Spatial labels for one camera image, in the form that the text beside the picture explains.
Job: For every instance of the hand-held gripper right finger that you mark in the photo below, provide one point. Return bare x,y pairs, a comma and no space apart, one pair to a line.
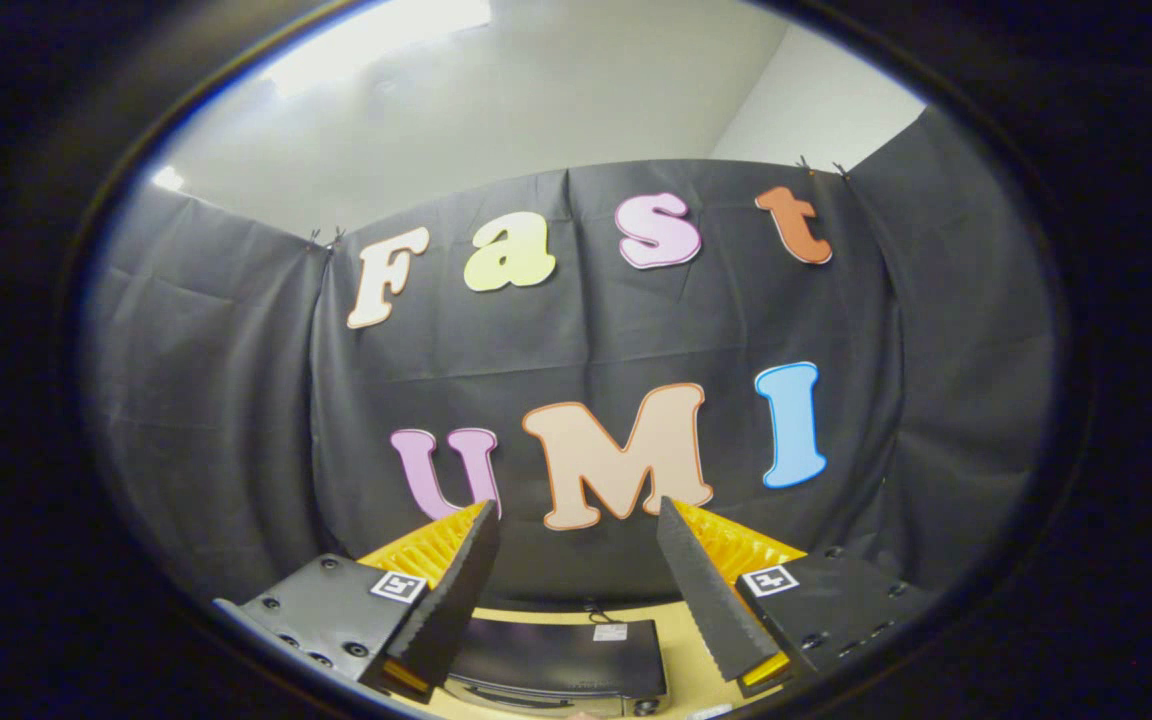
701,590

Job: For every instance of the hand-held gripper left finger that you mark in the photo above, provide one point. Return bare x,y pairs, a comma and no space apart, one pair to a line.
456,590

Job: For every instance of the black toaster oven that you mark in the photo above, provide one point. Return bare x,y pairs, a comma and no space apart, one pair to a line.
556,655

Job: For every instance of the black backdrop cloth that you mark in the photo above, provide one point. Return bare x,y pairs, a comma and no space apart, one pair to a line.
616,340

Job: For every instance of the ceiling light panel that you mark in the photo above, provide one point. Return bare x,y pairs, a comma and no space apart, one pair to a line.
168,178

